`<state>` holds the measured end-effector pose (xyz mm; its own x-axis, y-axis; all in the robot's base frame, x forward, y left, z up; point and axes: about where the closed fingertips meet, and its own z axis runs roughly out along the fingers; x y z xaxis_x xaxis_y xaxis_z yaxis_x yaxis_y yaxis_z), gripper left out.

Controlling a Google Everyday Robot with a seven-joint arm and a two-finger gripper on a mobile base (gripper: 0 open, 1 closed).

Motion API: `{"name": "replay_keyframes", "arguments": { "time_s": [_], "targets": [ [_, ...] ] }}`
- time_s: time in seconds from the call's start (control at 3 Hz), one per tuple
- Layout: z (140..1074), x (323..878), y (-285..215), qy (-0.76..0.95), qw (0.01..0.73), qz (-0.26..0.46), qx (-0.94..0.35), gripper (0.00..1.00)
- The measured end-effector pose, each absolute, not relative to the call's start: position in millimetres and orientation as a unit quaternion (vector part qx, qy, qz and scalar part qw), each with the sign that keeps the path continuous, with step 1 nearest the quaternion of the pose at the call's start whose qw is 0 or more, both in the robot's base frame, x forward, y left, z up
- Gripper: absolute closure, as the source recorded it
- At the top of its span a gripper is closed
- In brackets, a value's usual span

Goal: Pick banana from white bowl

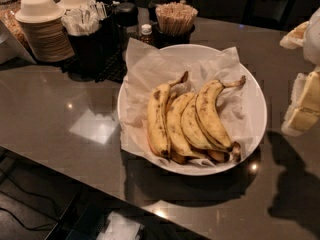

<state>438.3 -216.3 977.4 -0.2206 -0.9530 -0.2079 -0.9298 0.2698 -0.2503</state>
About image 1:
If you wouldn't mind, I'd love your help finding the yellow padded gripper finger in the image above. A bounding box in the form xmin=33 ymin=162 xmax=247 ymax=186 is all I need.
xmin=281 ymin=71 xmax=320 ymax=136

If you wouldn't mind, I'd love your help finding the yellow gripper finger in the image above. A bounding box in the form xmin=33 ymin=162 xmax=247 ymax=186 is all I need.
xmin=279 ymin=21 xmax=308 ymax=49

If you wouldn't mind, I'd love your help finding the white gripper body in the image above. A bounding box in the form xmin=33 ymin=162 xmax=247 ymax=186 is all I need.
xmin=303 ymin=7 xmax=320 ymax=66

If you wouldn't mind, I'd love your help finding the spotted banana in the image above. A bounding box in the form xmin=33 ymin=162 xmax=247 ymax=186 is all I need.
xmin=166 ymin=92 xmax=206 ymax=164
xmin=181 ymin=97 xmax=225 ymax=151
xmin=195 ymin=76 xmax=246 ymax=150
xmin=147 ymin=71 xmax=188 ymax=158

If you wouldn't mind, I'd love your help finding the white bowl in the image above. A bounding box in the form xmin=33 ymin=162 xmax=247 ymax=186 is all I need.
xmin=116 ymin=43 xmax=268 ymax=177

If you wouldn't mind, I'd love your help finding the black cup of stir sticks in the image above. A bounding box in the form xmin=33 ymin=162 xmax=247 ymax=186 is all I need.
xmin=155 ymin=2 xmax=198 ymax=47

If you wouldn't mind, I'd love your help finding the small white-capped bottle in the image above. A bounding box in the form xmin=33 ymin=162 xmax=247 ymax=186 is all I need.
xmin=140 ymin=24 xmax=154 ymax=45

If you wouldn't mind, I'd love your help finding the black round lid container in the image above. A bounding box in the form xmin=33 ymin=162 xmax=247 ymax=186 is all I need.
xmin=115 ymin=2 xmax=139 ymax=37

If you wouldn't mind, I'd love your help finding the black mesh mat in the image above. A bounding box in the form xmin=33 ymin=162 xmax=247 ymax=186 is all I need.
xmin=61 ymin=50 xmax=127 ymax=83

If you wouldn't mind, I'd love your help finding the black holder with wrapped cutlery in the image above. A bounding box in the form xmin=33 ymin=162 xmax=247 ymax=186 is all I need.
xmin=61 ymin=0 xmax=118 ymax=79

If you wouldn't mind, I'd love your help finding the white paper on floor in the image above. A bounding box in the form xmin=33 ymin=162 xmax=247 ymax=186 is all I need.
xmin=96 ymin=212 xmax=144 ymax=240

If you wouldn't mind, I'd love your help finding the stack of paper bowls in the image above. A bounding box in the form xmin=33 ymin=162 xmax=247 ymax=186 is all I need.
xmin=15 ymin=0 xmax=74 ymax=63

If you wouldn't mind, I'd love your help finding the granola container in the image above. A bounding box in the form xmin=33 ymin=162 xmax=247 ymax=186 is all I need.
xmin=0 ymin=8 xmax=29 ymax=49

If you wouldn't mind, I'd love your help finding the black cable on floor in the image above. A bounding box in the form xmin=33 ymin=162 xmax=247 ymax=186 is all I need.
xmin=0 ymin=168 xmax=61 ymax=232

